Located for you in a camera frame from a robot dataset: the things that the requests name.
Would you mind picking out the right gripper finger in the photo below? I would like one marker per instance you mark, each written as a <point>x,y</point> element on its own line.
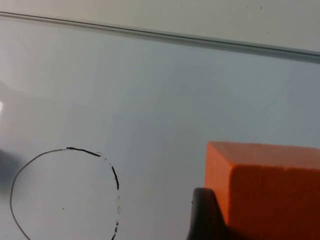
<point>205,217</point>

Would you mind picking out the orange cube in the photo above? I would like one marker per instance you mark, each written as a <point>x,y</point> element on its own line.
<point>270,190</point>

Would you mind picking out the grey-framed whiteboard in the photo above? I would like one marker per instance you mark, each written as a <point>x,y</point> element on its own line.
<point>125,100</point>

